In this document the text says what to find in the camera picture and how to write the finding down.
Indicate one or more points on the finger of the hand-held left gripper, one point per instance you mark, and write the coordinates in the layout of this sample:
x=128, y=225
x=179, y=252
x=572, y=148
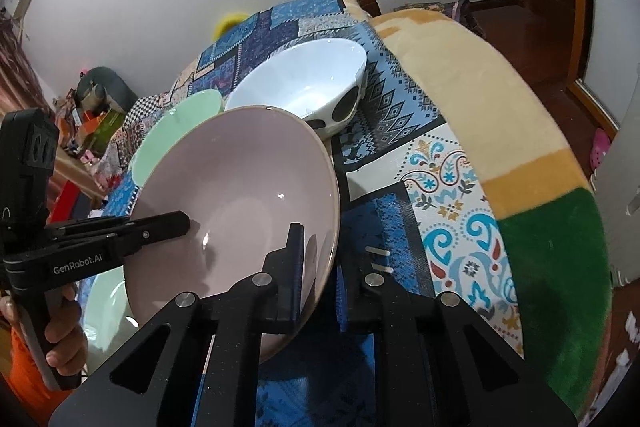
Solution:
x=150, y=229

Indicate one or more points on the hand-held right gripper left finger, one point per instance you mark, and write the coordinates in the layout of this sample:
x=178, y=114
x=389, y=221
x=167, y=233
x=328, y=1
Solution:
x=297, y=267

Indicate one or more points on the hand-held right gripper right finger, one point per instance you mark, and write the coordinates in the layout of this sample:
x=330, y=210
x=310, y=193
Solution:
x=342, y=302

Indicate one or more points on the green plate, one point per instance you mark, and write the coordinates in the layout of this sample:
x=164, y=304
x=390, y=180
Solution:
x=107, y=312

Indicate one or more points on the pink bowl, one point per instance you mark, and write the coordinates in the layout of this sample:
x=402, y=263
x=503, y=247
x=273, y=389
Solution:
x=240, y=187

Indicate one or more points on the green bowl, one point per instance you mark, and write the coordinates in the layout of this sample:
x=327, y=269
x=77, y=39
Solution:
x=175, y=132

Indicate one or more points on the white bowl with black spots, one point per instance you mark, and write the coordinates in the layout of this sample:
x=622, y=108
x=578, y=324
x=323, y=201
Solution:
x=300, y=77

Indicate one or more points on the person's left hand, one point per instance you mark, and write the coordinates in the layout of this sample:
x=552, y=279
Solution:
x=67, y=337

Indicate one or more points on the red box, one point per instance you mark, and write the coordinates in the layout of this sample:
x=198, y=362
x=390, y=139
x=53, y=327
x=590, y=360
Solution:
x=70, y=207

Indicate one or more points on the green cardboard box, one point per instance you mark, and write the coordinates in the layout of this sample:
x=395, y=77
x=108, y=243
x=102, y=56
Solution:
x=107, y=127

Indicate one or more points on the brown striped curtain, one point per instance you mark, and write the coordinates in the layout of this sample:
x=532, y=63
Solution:
x=20, y=72

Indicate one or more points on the patchwork printed blanket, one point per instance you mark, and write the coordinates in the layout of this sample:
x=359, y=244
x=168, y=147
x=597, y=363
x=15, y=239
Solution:
x=390, y=107

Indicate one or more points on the yellow foam noodle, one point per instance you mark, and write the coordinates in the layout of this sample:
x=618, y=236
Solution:
x=231, y=22

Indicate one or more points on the patterned floor bag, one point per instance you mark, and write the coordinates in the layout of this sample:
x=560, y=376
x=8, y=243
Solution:
x=425, y=7

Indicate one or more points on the pink slipper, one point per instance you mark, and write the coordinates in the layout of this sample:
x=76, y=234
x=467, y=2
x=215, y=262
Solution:
x=599, y=147

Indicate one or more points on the purple bag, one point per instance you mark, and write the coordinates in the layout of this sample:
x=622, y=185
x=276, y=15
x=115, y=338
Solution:
x=465, y=14

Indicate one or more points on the white sliding wardrobe door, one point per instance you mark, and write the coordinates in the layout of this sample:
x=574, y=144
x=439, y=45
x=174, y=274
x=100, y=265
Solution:
x=615, y=7

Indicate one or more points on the wooden bed frame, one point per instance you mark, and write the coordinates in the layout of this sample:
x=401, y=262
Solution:
x=369, y=2

